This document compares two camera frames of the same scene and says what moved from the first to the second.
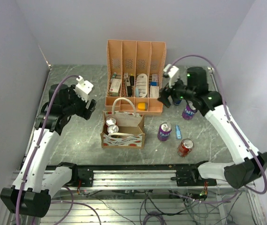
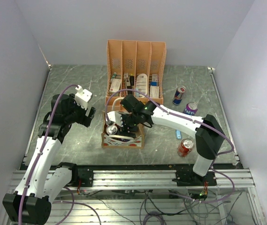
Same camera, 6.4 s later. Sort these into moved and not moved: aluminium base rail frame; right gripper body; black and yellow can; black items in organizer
Moved: right gripper body
Not moved: black items in organizer; black and yellow can; aluminium base rail frame
